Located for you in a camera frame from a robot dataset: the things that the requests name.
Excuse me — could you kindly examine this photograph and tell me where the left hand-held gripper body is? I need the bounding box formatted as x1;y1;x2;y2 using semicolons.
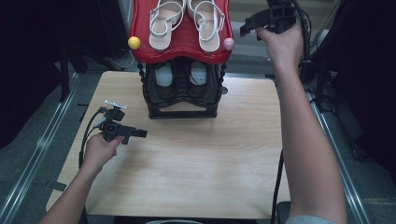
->
97;99;128;144

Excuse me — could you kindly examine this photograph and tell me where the dark curtain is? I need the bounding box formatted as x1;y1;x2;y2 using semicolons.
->
311;0;396;185
0;0;125;150

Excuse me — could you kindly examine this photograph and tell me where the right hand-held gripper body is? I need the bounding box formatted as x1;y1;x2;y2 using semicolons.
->
265;0;297;35

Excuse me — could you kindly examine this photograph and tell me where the thin white cable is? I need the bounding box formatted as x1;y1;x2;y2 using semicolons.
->
110;50;135;70

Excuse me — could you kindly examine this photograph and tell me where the metal floor rail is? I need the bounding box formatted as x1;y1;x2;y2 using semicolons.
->
0;73;78;224
304;90;372;224

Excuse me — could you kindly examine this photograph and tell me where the beige slingback high-heel shoe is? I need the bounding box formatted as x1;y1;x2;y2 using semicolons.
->
186;0;226;53
148;0;187;51

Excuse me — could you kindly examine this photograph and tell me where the black leather shoe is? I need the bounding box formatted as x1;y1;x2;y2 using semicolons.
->
152;60;180;101
183;60;216;99

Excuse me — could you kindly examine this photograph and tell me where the black stand leg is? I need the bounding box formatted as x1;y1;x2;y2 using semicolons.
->
59;43;90;102

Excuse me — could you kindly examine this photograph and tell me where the dark tape piece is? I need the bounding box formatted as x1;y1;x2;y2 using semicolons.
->
49;181;68;192

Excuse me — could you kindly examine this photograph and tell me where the person's left hand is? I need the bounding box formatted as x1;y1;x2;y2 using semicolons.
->
81;133;125;175

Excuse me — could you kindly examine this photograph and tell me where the person's right hand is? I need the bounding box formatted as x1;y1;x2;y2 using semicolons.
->
255;24;304;72

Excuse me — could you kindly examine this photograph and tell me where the red and black shoe rack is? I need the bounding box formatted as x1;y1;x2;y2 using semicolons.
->
127;0;235;120

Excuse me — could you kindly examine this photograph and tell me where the black tripod stand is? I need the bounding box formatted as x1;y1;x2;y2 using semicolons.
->
298;46;344;113

